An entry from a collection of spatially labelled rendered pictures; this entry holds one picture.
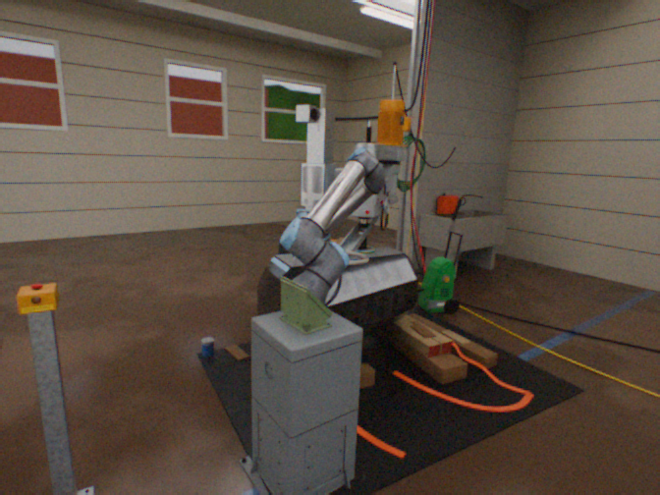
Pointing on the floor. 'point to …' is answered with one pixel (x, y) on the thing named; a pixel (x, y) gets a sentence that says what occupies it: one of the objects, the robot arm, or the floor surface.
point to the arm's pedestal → (303, 406)
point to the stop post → (50, 386)
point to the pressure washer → (440, 284)
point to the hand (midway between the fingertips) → (299, 263)
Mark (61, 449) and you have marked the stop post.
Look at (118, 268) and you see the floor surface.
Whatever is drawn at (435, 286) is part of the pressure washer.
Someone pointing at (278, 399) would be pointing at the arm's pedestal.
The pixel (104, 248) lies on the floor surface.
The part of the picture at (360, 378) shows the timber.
